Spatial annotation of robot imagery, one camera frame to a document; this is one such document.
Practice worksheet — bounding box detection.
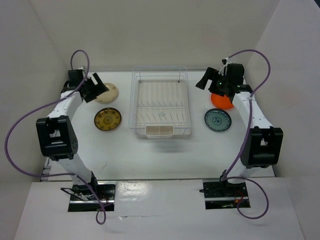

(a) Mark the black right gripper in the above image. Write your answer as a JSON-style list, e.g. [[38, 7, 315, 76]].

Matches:
[[195, 67, 230, 97]]

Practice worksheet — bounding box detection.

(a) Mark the cream patterned plate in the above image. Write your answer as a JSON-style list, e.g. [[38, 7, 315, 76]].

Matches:
[[94, 82, 119, 104]]

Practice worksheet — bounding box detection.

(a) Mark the orange plate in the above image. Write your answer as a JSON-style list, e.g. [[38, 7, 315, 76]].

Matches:
[[210, 93, 234, 110]]

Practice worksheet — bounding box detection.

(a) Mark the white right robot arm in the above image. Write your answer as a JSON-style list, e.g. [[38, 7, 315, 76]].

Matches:
[[195, 63, 284, 197]]

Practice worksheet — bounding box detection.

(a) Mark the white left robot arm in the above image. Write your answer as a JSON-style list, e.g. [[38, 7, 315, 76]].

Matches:
[[36, 69, 109, 200]]

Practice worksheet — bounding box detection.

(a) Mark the yellow patterned plate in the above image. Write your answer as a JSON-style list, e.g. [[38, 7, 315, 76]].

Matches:
[[93, 107, 122, 132]]

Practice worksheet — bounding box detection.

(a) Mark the blue patterned plate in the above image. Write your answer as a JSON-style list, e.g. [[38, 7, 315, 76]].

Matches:
[[204, 108, 232, 132]]

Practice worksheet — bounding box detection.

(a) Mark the beige cutlery holder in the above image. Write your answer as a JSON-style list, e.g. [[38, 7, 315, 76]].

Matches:
[[145, 125, 174, 139]]

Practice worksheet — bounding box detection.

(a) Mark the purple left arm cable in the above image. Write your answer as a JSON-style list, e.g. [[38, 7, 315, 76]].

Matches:
[[4, 49, 107, 225]]

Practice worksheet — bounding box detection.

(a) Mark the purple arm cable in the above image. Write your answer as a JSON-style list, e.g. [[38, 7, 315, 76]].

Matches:
[[4, 49, 107, 225], [219, 49, 272, 220]]

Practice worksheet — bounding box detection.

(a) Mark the white wire dish rack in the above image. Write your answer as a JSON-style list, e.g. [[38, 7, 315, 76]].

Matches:
[[128, 66, 192, 138]]

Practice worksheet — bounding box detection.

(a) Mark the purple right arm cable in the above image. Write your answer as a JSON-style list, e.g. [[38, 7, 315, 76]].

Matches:
[[219, 49, 272, 220]]

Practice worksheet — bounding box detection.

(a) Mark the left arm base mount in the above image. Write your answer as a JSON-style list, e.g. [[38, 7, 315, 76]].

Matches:
[[60, 181, 117, 213]]

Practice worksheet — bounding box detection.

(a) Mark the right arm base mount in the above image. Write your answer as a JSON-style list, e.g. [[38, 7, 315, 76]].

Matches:
[[199, 180, 251, 210]]

